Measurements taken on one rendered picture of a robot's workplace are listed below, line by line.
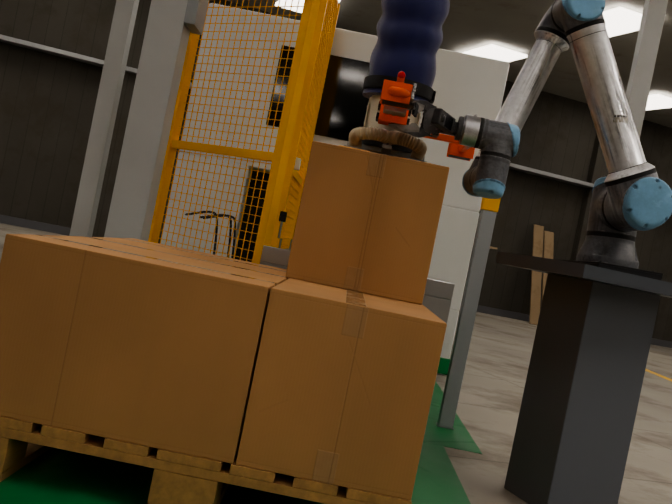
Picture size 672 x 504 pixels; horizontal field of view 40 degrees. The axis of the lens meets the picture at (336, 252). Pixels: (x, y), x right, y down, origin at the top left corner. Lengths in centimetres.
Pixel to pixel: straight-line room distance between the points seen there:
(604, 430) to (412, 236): 85
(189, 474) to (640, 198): 148
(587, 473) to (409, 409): 101
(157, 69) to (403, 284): 188
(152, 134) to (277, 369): 219
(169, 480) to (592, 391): 135
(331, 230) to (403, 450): 80
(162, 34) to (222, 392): 236
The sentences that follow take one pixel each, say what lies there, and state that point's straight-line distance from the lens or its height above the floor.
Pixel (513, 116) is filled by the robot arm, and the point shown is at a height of 115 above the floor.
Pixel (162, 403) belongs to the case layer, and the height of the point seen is 24.
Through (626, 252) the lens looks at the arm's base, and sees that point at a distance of 293.
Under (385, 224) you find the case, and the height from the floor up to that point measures 75.
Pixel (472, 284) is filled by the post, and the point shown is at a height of 61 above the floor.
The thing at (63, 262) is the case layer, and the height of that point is 51.
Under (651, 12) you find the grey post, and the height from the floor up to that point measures 258.
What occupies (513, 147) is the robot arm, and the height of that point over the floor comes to 104.
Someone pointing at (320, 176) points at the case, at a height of 85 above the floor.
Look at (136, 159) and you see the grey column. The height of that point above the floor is 85.
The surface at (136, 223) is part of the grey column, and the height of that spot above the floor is 58.
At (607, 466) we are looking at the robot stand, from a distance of 297.
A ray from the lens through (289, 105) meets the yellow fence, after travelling 408.
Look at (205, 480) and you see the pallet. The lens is 210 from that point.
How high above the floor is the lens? 67
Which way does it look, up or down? 1 degrees down
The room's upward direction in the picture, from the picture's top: 11 degrees clockwise
